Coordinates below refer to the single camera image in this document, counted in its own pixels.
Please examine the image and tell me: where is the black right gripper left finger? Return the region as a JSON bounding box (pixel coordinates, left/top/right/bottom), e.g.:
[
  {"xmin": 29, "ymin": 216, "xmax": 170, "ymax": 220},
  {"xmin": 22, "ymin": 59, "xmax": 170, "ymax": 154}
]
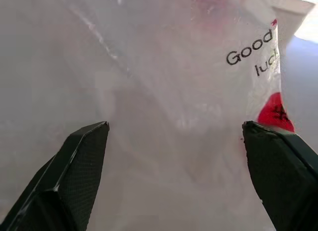
[{"xmin": 0, "ymin": 121, "xmax": 110, "ymax": 231}]

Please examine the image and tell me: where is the translucent printed plastic bag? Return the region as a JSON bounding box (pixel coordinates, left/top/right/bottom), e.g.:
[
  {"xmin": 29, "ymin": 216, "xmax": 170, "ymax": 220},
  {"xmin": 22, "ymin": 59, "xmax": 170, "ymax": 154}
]
[{"xmin": 0, "ymin": 0, "xmax": 296, "ymax": 231}]

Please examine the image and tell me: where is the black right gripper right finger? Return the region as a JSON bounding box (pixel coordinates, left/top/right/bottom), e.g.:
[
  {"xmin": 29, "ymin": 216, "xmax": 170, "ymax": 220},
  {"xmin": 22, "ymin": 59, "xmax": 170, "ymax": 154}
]
[{"xmin": 242, "ymin": 120, "xmax": 318, "ymax": 231}]

